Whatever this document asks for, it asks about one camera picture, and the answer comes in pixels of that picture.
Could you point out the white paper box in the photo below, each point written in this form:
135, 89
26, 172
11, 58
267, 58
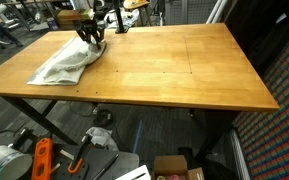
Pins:
134, 174

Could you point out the open cardboard box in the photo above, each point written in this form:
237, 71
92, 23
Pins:
170, 166

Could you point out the black clamp tool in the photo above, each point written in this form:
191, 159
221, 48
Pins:
21, 138

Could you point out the black vertical stand pole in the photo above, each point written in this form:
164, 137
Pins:
118, 15

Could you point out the dark perforated board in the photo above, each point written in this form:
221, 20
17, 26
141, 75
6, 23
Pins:
117, 161

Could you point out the white pipe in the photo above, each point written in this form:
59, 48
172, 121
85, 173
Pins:
212, 10
220, 10

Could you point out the crumpled white cloth on stool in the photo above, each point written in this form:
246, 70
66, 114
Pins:
127, 18

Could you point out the white woven cloth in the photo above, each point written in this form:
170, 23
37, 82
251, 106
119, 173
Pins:
74, 60

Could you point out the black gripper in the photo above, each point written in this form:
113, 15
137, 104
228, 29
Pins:
90, 27

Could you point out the black rod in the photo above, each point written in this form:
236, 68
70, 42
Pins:
105, 166

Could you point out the crumpled grey plastic bag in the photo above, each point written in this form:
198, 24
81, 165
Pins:
100, 136

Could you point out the round wooden stool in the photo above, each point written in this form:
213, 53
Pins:
135, 4

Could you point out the black floor bag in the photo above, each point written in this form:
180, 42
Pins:
214, 166

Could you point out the silver floor rail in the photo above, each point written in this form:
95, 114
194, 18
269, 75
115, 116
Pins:
240, 153

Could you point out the white bucket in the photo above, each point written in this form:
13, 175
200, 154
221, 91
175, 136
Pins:
7, 163

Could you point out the orange spirit level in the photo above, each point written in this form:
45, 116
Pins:
42, 156

